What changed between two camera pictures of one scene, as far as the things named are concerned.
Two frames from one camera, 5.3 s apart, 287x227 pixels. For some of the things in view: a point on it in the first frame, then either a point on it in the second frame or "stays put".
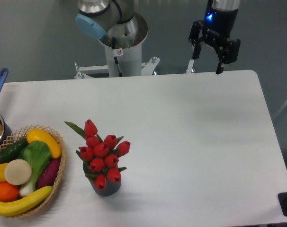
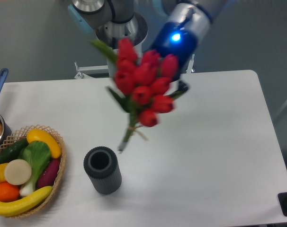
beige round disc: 17,171 stays put
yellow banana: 6,208 stays put
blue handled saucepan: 0,131 stays put
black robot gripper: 217,26 -> 174,39
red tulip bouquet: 101,155 -> 143,84
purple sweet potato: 49,173 stays put
